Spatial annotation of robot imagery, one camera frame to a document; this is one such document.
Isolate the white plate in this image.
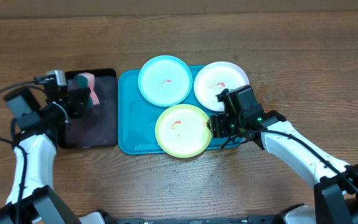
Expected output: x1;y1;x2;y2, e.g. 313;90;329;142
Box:
193;62;249;112

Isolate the light blue plate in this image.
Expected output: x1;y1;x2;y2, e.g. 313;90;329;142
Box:
138;55;193;107

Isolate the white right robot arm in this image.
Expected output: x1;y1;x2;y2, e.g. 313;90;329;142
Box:
207;85;358;223

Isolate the teal plastic tray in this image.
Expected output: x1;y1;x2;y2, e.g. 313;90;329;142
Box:
117;65;245;156

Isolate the yellow plate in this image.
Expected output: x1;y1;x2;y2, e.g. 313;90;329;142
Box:
155;104;212;158

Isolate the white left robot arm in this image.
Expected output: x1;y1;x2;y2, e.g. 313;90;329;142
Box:
0;76;91;223

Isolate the pink green sponge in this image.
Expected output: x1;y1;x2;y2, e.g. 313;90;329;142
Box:
68;72;99;106

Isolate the black tray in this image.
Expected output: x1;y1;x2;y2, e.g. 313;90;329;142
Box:
59;68;118;149

